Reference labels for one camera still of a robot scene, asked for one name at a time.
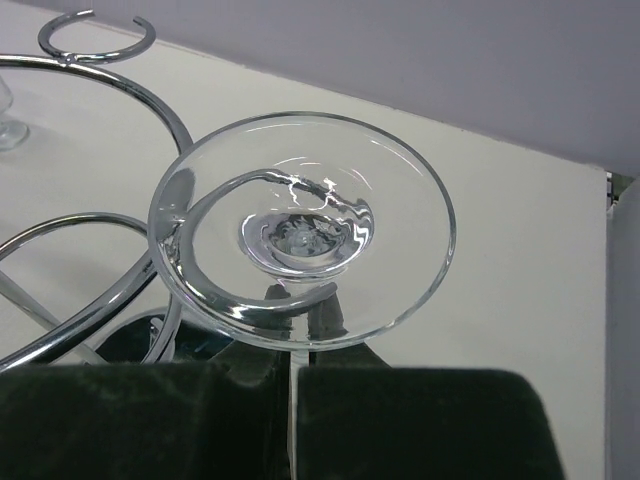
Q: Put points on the tall wine glass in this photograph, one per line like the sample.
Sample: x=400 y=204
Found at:
x=13 y=132

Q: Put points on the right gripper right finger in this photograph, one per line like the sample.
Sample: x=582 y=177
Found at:
x=358 y=418

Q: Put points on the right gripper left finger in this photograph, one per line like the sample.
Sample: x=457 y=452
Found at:
x=226 y=418

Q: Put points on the chrome wine glass rack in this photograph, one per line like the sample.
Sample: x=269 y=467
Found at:
x=74 y=201

